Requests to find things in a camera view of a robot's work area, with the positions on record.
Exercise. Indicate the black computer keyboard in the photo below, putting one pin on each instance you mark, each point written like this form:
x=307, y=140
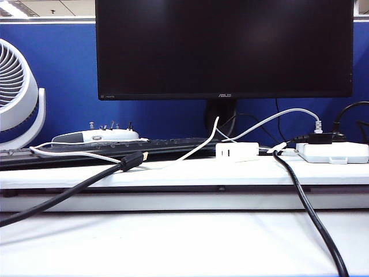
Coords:
x=173, y=145

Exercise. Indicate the black flat power plug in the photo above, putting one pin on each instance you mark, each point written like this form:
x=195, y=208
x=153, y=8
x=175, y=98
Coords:
x=320, y=138

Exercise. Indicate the white desk fan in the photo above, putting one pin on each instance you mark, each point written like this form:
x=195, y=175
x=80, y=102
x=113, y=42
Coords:
x=17, y=95

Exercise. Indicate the blue office partition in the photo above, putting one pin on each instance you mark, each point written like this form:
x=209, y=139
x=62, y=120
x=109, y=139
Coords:
x=72, y=72

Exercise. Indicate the black monitor stand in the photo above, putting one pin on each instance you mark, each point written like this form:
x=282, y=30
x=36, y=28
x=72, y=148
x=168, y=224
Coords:
x=220, y=115

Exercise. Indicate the white power strip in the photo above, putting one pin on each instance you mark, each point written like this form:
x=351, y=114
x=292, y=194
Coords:
x=331, y=151

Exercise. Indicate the black ASUS monitor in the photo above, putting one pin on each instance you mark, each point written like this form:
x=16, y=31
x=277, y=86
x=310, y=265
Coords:
x=225, y=49

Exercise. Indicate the white grey RC controller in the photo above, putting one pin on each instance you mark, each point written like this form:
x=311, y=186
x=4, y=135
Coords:
x=115, y=135

